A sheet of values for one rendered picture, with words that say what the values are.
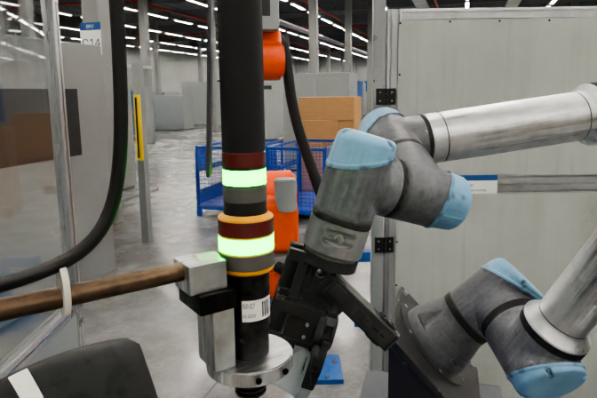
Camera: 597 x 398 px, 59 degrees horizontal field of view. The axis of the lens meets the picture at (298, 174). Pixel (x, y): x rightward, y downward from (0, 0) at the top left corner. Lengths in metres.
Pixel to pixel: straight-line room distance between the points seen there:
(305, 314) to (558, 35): 1.96
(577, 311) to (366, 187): 0.46
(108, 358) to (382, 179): 0.35
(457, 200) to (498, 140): 0.17
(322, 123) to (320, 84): 2.71
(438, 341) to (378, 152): 0.56
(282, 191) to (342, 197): 3.57
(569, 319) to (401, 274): 1.47
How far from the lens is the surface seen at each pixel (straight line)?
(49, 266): 0.37
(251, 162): 0.39
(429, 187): 0.66
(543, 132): 0.85
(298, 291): 0.66
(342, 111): 8.29
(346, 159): 0.61
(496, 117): 0.82
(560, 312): 0.96
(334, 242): 0.63
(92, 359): 0.58
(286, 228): 4.27
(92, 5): 7.16
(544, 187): 2.46
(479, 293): 1.08
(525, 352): 1.00
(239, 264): 0.41
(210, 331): 0.42
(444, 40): 2.28
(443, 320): 1.10
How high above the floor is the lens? 1.67
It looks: 9 degrees down
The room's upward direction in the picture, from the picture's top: 1 degrees counter-clockwise
